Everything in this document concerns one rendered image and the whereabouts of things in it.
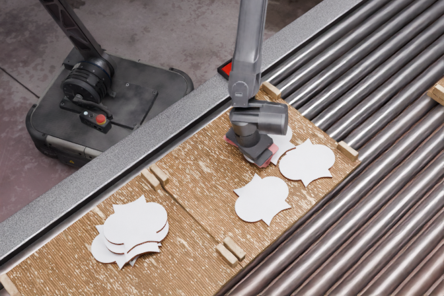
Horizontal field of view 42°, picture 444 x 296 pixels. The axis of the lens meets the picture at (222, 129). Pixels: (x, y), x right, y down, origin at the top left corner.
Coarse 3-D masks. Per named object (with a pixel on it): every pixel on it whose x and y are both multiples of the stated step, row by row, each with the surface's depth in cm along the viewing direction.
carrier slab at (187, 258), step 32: (128, 192) 139; (160, 192) 138; (96, 224) 134; (192, 224) 133; (32, 256) 129; (64, 256) 129; (160, 256) 129; (192, 256) 129; (32, 288) 125; (64, 288) 125; (96, 288) 125; (128, 288) 125; (160, 288) 125; (192, 288) 124
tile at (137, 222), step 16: (128, 208) 130; (144, 208) 130; (160, 208) 130; (112, 224) 128; (128, 224) 128; (144, 224) 128; (160, 224) 128; (112, 240) 125; (128, 240) 125; (144, 240) 125
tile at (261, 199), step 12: (252, 180) 139; (264, 180) 139; (276, 180) 139; (240, 192) 137; (252, 192) 137; (264, 192) 137; (276, 192) 137; (240, 204) 135; (252, 204) 135; (264, 204) 135; (276, 204) 135; (288, 204) 135; (240, 216) 133; (252, 216) 133; (264, 216) 133
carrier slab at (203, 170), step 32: (256, 96) 156; (224, 128) 150; (160, 160) 144; (192, 160) 144; (224, 160) 144; (192, 192) 138; (224, 192) 138; (288, 192) 138; (320, 192) 138; (224, 224) 133; (256, 224) 133; (288, 224) 133; (256, 256) 129
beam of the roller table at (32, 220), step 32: (352, 0) 181; (288, 32) 173; (320, 32) 175; (192, 96) 159; (224, 96) 158; (160, 128) 152; (96, 160) 147; (128, 160) 147; (64, 192) 141; (96, 192) 142; (0, 224) 136; (32, 224) 136; (0, 256) 131
